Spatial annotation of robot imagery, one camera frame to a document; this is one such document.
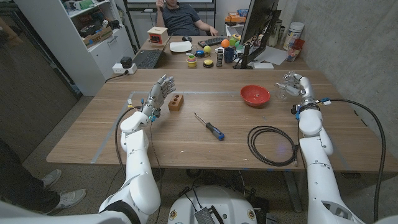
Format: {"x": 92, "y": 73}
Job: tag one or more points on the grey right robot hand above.
{"x": 306, "y": 87}

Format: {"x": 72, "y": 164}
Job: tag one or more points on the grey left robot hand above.
{"x": 157, "y": 93}

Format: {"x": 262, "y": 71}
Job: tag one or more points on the clear plastic bottle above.
{"x": 284, "y": 93}

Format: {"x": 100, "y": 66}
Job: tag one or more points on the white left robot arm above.
{"x": 140, "y": 174}

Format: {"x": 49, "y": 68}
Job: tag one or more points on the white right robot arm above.
{"x": 320, "y": 180}

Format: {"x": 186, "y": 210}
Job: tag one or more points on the wooden block with holes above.
{"x": 176, "y": 102}

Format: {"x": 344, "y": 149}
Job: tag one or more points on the red bowl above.
{"x": 255, "y": 95}

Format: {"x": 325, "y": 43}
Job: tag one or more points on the metal thermos bottle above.
{"x": 275, "y": 32}

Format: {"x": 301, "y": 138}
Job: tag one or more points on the black laptop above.
{"x": 149, "y": 57}

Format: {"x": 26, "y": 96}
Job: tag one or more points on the red cup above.
{"x": 295, "y": 49}

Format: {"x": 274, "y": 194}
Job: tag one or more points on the black power adapter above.
{"x": 126, "y": 62}

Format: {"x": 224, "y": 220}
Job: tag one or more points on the white paper sheets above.
{"x": 273, "y": 56}

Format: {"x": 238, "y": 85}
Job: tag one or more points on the white power strip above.
{"x": 117, "y": 69}

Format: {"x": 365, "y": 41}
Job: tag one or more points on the yellow stacking cup toy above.
{"x": 191, "y": 61}

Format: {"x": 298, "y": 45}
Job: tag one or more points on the flat white box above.
{"x": 263, "y": 65}

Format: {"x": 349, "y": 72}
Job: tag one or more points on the white plate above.
{"x": 180, "y": 46}

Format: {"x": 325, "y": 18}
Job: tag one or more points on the white wipes canister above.
{"x": 293, "y": 34}

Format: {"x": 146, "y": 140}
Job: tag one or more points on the blue button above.
{"x": 200, "y": 53}

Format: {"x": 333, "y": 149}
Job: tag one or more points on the wooden box with red front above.
{"x": 157, "y": 35}

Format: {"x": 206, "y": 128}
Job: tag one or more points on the yellow black button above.
{"x": 208, "y": 63}

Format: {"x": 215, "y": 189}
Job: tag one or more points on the yellow ball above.
{"x": 207, "y": 49}

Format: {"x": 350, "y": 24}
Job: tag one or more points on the white shelf cabinet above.
{"x": 93, "y": 59}

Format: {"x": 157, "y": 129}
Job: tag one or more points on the black domino stack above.
{"x": 219, "y": 57}

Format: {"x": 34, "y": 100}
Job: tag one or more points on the black keyboard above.
{"x": 211, "y": 41}

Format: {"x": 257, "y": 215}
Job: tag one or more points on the seated person in dark shirt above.
{"x": 182, "y": 18}

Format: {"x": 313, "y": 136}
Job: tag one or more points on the black computer monitor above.
{"x": 258, "y": 21}

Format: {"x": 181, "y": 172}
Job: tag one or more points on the cardboard box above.
{"x": 98, "y": 36}

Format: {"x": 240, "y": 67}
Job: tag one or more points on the dark blue mug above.
{"x": 229, "y": 55}

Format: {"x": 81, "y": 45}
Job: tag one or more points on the orange ball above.
{"x": 225, "y": 43}

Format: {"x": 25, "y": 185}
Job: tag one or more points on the orange box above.
{"x": 235, "y": 17}

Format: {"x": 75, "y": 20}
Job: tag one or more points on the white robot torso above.
{"x": 214, "y": 202}

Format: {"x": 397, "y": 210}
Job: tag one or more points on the standing person legs and sneakers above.
{"x": 25, "y": 186}

